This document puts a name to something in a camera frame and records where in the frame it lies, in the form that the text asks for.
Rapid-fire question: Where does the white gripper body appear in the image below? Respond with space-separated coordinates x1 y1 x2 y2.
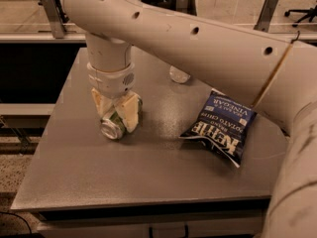
87 63 136 99

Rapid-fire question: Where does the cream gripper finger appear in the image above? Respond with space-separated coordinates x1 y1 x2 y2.
91 88 114 117
114 91 139 133

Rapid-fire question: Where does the green soda can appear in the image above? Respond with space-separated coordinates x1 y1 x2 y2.
100 96 143 140

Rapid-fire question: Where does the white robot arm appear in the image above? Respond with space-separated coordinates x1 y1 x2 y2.
60 0 317 238

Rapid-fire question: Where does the clear plastic water bottle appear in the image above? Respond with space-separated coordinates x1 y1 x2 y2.
169 66 190 84

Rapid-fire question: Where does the blue kettle chips bag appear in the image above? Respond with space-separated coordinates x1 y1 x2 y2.
180 90 257 168

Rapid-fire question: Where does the black office chair right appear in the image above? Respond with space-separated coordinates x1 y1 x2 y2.
284 0 317 28

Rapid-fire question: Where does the left metal rail bracket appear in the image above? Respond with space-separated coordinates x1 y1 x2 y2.
41 0 65 39

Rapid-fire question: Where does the metal rail bracket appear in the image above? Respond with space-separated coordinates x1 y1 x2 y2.
254 0 278 32
41 0 65 39
175 0 188 13

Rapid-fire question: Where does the middle metal rail bracket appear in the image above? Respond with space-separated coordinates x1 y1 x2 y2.
175 0 188 13

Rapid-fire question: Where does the black floor cable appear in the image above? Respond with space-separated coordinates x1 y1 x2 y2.
0 210 34 236

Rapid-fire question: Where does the right metal rail bracket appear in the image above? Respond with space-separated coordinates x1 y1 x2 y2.
254 0 278 32

